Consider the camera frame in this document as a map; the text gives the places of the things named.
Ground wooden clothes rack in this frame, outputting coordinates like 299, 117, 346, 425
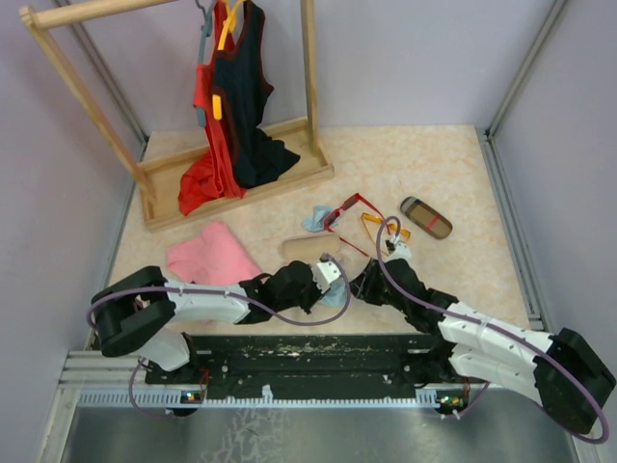
19, 1, 335, 231

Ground brown glasses case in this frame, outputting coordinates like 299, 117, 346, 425
399, 197, 453, 240

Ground orange sunglasses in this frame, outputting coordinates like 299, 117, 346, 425
361, 212, 411, 244

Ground yellow hanger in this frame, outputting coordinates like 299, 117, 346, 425
211, 0, 245, 121

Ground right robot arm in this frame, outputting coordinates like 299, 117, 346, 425
350, 259, 616, 435

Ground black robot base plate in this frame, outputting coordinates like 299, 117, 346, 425
146, 334, 469, 402

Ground small blue cloth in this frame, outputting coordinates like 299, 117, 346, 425
302, 205, 333, 232

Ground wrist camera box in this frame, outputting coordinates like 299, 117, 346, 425
386, 237, 413, 260
310, 259, 342, 293

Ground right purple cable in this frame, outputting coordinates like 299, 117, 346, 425
375, 217, 606, 444

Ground red tank top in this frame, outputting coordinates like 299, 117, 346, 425
177, 0, 247, 217

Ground black tank top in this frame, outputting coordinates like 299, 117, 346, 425
212, 1, 300, 189

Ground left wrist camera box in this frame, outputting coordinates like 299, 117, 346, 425
310, 259, 342, 293

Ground white cable duct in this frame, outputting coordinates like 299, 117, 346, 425
76, 385, 478, 409

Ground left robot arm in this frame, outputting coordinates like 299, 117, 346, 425
87, 259, 341, 383

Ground grey-blue hanger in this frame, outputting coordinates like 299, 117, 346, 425
193, 0, 215, 128

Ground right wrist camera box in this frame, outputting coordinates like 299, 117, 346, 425
386, 237, 413, 260

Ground light blue cleaning cloth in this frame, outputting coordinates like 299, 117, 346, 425
319, 280, 347, 307

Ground red sunglasses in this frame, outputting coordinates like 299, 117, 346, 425
323, 193, 384, 233

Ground pink shirt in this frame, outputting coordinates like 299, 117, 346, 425
167, 221, 261, 286

